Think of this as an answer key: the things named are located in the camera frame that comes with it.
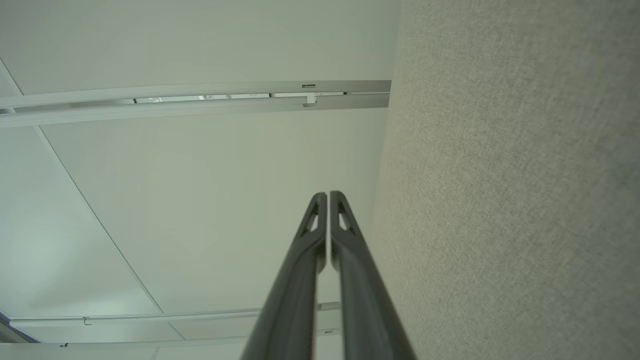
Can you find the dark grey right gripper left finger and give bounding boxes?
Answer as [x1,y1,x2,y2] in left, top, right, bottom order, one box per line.
[241,192,328,360]

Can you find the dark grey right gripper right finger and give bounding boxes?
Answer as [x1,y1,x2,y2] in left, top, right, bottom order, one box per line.
[330,191,417,360]

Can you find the grey metal partition post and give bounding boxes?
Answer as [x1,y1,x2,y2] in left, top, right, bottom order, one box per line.
[0,80,392,129]

